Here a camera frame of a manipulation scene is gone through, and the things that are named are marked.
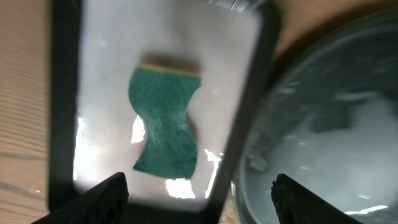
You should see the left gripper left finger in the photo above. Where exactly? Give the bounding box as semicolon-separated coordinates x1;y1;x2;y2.
32;172;129;224

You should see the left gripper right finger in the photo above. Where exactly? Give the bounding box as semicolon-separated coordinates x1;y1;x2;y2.
271;174;362;224

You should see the green yellow sponge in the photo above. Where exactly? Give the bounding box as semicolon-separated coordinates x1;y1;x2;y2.
128;64;201;179

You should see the black rectangular soap tray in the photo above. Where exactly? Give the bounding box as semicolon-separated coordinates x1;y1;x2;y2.
48;0;280;223

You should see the round black tray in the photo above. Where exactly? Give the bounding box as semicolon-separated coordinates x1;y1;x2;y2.
231;7;397;223

